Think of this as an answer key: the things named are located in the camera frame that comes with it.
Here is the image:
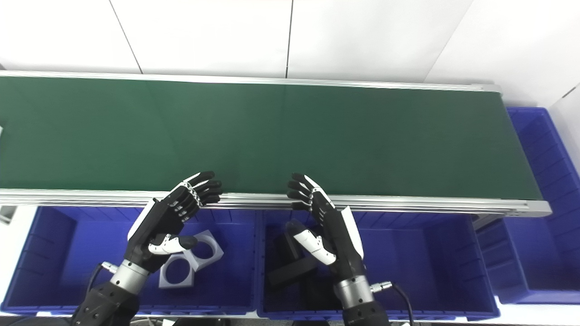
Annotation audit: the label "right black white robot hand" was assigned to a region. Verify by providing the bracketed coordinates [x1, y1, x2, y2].
[286, 173, 367, 283]

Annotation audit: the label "green conveyor belt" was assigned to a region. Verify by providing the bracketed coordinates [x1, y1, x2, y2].
[0, 76, 543, 201]
[0, 70, 552, 219]

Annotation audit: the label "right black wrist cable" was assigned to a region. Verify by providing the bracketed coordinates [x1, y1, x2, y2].
[371, 281, 415, 326]

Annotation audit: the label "black angular part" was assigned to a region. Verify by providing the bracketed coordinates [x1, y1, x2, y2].
[267, 233, 318, 288]

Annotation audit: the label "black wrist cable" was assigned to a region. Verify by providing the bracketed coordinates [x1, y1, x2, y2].
[371, 281, 415, 326]
[86, 262, 119, 299]

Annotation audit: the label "empty blue bin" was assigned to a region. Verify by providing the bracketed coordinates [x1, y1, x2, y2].
[476, 107, 580, 305]

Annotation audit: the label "blue bin with white parts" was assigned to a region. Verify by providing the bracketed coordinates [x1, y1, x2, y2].
[0, 206, 261, 316]

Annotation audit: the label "white square ring part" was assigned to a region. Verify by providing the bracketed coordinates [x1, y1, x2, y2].
[159, 254, 195, 289]
[183, 230, 224, 272]

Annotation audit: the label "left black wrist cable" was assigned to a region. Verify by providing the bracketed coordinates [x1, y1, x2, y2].
[86, 262, 119, 299]

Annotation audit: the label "blue bin with black parts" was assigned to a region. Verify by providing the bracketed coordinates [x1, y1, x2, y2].
[256, 211, 500, 322]

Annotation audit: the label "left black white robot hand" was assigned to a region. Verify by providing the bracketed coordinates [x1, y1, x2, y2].
[125, 171, 222, 274]

